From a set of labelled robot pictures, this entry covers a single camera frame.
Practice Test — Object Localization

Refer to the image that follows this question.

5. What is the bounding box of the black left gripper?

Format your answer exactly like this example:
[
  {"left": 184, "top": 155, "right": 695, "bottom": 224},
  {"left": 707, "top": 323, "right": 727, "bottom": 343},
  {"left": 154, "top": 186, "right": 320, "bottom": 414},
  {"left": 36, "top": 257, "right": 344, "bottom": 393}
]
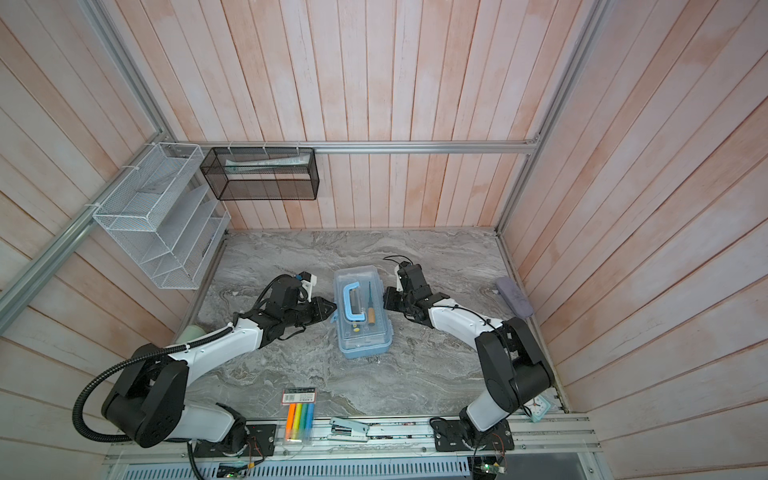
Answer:
[{"left": 284, "top": 296, "right": 339, "bottom": 327}]

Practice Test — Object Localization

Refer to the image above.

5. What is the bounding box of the blue clear-lid tool box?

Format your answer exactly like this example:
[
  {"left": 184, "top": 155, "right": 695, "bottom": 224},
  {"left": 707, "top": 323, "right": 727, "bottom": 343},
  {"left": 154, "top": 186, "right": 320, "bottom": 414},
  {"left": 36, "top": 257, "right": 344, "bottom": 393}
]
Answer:
[{"left": 332, "top": 266, "right": 393, "bottom": 359}]

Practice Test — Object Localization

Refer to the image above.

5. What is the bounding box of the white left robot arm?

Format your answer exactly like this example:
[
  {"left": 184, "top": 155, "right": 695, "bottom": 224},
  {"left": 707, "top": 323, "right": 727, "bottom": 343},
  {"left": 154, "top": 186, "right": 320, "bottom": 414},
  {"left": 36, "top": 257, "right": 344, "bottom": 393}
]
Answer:
[{"left": 72, "top": 272, "right": 337, "bottom": 455}]

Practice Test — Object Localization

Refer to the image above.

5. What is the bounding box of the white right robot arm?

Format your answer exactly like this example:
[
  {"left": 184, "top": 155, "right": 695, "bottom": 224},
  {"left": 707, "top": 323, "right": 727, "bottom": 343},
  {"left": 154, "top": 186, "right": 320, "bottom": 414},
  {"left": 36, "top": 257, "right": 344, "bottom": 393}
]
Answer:
[{"left": 384, "top": 260, "right": 555, "bottom": 451}]

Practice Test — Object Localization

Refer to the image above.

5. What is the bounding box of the highlighter marker pack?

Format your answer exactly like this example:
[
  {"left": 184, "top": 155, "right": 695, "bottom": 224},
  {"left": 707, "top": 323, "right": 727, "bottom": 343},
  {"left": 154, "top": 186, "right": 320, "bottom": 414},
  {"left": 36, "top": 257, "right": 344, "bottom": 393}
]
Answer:
[{"left": 281, "top": 387, "right": 317, "bottom": 443}]

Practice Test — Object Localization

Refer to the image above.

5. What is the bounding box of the grey stapler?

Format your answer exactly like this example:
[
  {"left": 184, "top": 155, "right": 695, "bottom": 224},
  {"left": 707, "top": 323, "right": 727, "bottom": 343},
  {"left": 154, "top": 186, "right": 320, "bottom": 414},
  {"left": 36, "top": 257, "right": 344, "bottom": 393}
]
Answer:
[{"left": 327, "top": 417, "right": 370, "bottom": 443}]

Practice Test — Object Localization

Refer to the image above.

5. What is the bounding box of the pale green tape roll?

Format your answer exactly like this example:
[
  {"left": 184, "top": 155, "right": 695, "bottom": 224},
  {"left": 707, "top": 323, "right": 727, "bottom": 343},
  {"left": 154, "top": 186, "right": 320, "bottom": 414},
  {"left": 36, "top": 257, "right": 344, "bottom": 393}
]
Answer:
[{"left": 174, "top": 325, "right": 206, "bottom": 344}]

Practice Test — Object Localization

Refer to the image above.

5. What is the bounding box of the small clock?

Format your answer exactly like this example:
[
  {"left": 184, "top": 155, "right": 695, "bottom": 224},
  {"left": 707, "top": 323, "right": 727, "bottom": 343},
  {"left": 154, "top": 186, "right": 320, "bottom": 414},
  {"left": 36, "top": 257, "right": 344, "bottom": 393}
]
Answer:
[{"left": 525, "top": 395, "right": 552, "bottom": 423}]

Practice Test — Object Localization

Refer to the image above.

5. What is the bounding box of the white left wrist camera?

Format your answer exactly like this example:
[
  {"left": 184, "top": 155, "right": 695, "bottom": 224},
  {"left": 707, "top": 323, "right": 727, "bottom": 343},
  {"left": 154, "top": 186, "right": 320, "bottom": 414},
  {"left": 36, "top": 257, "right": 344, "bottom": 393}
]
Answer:
[{"left": 296, "top": 271, "right": 318, "bottom": 302}]

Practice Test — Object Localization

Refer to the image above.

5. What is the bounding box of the aluminium mounting rail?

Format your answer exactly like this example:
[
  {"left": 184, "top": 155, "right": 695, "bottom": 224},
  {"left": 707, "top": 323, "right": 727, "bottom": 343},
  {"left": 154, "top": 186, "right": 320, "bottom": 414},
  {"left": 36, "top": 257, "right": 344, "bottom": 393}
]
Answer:
[{"left": 101, "top": 415, "right": 601, "bottom": 466}]

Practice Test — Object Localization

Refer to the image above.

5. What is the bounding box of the black wire mesh basket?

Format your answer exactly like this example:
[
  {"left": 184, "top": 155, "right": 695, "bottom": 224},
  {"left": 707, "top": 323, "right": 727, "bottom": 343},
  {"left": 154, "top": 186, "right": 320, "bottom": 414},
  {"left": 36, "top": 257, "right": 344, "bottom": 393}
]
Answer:
[{"left": 201, "top": 146, "right": 320, "bottom": 201}]

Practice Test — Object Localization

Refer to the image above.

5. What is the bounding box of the white wire mesh shelf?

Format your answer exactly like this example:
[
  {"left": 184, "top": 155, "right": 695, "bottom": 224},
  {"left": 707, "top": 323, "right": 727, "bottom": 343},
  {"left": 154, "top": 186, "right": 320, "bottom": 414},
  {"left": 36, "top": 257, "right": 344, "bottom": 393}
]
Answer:
[{"left": 94, "top": 143, "right": 231, "bottom": 290}]

